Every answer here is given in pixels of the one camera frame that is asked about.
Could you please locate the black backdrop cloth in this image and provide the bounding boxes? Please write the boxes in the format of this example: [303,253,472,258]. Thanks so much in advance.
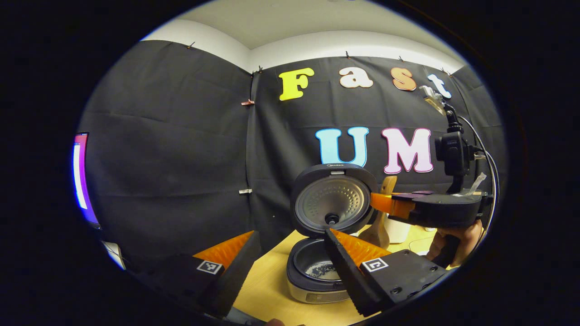
[79,40,507,272]

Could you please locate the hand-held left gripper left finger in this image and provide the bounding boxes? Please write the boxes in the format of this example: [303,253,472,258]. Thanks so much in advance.
[136,230,262,317]

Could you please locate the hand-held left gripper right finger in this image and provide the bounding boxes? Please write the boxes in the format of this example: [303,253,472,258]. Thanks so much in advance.
[324,228,447,317]

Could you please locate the dark grey rice cooker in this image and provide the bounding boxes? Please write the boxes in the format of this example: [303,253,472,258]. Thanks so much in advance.
[286,163,379,304]

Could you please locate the white toaster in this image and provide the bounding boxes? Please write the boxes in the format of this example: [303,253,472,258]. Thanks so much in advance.
[385,218,411,244]

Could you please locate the wooden spoon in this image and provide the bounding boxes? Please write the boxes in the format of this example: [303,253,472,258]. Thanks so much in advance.
[358,176,398,249]

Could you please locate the black cable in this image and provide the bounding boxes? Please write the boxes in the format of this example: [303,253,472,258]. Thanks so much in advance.
[458,115,500,218]

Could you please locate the computer monitor screen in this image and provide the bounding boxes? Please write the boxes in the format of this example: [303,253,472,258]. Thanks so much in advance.
[72,132,100,225]

